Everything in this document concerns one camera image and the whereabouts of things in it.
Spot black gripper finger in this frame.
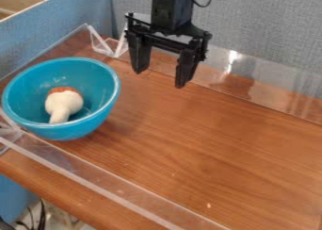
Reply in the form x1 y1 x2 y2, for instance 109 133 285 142
126 31 152 74
174 49 203 89

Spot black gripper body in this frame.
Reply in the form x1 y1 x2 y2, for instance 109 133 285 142
122 0 213 54

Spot white felt mushroom orange cap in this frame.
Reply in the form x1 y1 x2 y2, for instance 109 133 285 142
45 87 84 123

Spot blue bowl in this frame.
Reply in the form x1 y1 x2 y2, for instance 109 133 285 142
1 57 120 140

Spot clear acrylic back barrier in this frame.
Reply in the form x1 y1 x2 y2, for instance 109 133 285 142
120 20 322 124

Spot clear acrylic barrier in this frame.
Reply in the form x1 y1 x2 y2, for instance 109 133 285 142
120 20 322 124
0 107 229 230

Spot clear acrylic front barrier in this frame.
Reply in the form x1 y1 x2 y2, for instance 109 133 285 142
0 107 229 230

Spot clear acrylic corner bracket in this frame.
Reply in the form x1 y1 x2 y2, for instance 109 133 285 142
86 25 129 61

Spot black cables under table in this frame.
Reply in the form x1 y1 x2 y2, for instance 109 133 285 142
0 199 49 230

